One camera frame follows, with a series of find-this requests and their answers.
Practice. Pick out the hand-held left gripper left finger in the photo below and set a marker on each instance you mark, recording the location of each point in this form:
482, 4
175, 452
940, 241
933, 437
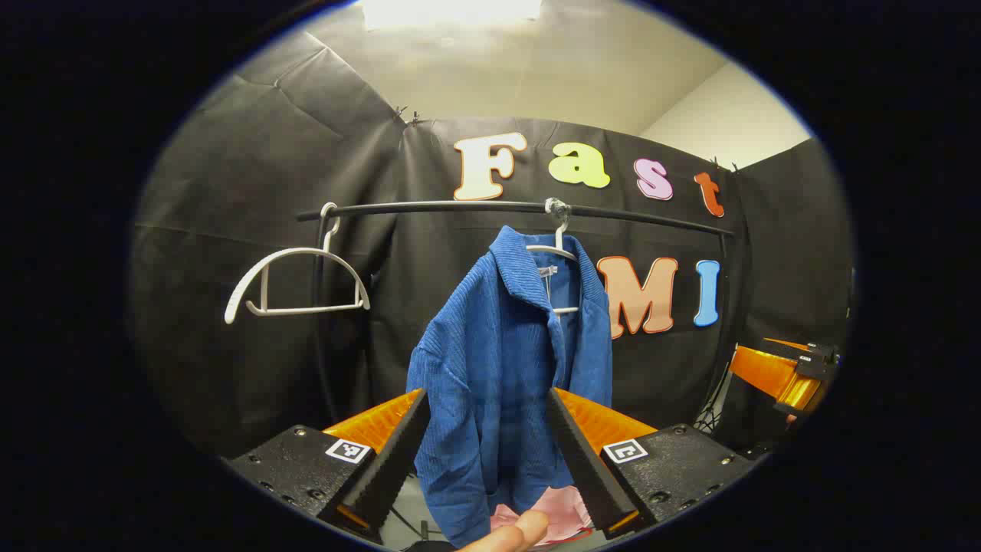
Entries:
391, 460

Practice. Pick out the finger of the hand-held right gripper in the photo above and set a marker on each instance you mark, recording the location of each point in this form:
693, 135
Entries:
812, 353
766, 376

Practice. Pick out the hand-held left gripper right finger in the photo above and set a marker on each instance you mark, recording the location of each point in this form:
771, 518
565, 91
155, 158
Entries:
586, 460

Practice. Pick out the pink laundry hamper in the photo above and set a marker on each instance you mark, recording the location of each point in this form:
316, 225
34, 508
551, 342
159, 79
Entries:
563, 510

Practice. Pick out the white plastic hanger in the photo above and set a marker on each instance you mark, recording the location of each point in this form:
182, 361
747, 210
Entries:
562, 230
306, 310

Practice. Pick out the black clothes rack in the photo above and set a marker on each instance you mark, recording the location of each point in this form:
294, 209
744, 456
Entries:
460, 206

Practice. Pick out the black backdrop cloth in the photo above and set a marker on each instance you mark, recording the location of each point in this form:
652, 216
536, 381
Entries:
398, 307

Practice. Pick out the ceiling light panel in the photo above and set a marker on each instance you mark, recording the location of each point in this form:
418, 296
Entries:
452, 11

